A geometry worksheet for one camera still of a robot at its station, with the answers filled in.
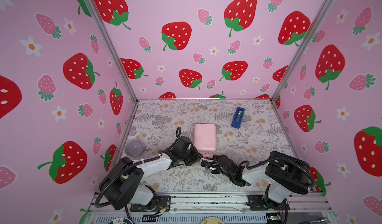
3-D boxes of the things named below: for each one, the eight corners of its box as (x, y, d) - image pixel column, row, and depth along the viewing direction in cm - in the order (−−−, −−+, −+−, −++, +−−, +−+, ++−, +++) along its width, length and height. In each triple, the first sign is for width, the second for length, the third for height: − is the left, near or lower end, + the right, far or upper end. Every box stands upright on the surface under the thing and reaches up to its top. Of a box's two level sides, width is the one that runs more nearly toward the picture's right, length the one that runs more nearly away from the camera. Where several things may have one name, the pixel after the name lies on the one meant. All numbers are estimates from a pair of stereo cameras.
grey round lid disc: (125, 158, 92) (121, 154, 87) (130, 144, 98) (127, 139, 94) (144, 158, 92) (141, 154, 87) (147, 144, 98) (145, 139, 94)
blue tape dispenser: (230, 126, 107) (232, 120, 102) (234, 112, 116) (236, 106, 110) (239, 129, 106) (241, 123, 100) (243, 115, 114) (245, 108, 108)
